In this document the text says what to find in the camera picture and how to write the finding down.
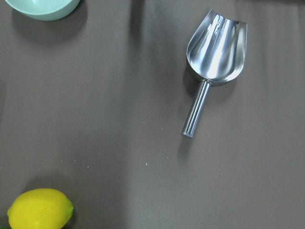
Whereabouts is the green lime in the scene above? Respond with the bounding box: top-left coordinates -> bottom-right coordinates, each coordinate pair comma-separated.
71,207 -> 75,217

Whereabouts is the yellow lemon upper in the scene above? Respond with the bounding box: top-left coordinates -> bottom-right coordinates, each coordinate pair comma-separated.
7,188 -> 74,229

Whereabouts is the steel ice scoop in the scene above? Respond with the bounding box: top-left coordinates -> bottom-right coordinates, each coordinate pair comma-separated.
182,10 -> 247,138

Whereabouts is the mint green bowl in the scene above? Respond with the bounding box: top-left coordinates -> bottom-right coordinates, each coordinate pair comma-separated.
6,0 -> 80,21

